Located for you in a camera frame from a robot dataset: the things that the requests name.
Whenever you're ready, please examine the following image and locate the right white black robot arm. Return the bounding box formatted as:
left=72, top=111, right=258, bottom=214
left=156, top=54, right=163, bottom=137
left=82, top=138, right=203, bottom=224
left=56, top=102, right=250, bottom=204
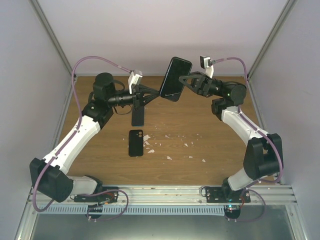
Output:
left=178, top=72, right=284, bottom=203

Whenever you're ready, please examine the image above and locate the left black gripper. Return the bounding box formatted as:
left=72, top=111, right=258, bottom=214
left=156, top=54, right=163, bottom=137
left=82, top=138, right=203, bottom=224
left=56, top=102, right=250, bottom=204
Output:
left=108, top=84, right=160, bottom=111

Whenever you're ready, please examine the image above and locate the grey slotted cable duct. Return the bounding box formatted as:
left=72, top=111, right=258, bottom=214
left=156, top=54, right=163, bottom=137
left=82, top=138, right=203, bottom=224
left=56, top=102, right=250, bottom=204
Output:
left=43, top=204, right=225, bottom=216

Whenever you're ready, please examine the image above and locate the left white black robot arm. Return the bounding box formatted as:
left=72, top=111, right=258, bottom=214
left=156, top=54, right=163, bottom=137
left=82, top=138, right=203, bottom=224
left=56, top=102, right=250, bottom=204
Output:
left=29, top=72, right=159, bottom=203

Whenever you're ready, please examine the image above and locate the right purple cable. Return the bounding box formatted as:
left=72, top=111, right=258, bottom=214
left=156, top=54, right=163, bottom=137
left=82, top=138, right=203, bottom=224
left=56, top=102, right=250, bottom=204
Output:
left=212, top=56, right=285, bottom=185

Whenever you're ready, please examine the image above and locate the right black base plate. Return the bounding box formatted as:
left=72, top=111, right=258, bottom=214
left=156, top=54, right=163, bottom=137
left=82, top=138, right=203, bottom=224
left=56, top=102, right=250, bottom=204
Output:
left=199, top=185, right=251, bottom=204

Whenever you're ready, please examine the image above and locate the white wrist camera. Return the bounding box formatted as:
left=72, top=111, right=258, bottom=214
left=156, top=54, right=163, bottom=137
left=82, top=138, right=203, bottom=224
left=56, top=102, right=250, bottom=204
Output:
left=128, top=70, right=143, bottom=94
left=199, top=56, right=215, bottom=78

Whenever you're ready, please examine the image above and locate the purple cable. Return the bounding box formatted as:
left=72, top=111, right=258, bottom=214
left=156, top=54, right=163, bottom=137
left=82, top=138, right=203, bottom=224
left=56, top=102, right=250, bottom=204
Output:
left=212, top=56, right=285, bottom=185
left=31, top=55, right=133, bottom=213

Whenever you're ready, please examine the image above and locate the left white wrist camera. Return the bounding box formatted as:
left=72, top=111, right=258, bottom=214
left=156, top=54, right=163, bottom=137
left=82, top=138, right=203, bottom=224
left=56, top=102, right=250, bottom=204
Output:
left=128, top=70, right=143, bottom=94

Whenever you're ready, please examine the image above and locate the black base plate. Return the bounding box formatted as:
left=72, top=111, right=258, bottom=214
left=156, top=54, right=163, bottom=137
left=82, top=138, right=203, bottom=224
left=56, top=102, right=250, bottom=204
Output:
left=199, top=185, right=251, bottom=204
left=70, top=186, right=119, bottom=204

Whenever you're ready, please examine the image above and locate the white debris pile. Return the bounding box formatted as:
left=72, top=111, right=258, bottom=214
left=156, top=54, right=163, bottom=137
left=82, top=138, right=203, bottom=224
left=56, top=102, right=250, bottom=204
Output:
left=143, top=134, right=156, bottom=154

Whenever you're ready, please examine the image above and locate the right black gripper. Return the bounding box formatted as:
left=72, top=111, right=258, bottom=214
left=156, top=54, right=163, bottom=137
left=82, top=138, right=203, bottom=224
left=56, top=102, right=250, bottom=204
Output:
left=177, top=71, right=227, bottom=98

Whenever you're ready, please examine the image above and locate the aluminium front rail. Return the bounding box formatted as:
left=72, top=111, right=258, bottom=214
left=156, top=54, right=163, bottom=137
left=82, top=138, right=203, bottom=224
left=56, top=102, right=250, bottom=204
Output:
left=27, top=183, right=298, bottom=205

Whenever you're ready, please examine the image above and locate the aluminium corner post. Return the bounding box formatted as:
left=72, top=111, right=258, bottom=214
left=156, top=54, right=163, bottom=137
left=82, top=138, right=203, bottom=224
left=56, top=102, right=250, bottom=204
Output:
left=29, top=0, right=73, bottom=76
left=247, top=0, right=297, bottom=80

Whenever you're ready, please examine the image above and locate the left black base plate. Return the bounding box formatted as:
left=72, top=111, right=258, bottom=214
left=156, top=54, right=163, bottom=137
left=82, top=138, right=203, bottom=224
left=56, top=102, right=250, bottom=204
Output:
left=70, top=186, right=119, bottom=204

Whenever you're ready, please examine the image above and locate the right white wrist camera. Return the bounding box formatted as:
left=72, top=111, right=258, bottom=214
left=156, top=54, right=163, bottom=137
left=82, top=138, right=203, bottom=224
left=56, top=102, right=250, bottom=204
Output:
left=199, top=56, right=215, bottom=78

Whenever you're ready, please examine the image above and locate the left aluminium corner post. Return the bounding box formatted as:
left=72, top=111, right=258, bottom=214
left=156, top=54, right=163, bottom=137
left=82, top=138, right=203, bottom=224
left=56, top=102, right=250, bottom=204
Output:
left=29, top=0, right=73, bottom=76

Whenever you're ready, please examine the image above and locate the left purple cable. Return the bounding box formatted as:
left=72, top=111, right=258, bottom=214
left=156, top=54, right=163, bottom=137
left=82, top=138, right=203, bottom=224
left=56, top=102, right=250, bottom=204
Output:
left=31, top=55, right=133, bottom=213

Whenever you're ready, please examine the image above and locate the bare black phone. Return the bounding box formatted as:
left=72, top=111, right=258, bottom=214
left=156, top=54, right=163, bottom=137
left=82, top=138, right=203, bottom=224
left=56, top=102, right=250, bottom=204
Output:
left=131, top=106, right=145, bottom=127

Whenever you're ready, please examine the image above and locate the right aluminium corner post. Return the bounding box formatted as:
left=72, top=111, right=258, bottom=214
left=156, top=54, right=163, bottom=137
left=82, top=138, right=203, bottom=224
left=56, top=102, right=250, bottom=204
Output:
left=247, top=0, right=297, bottom=80

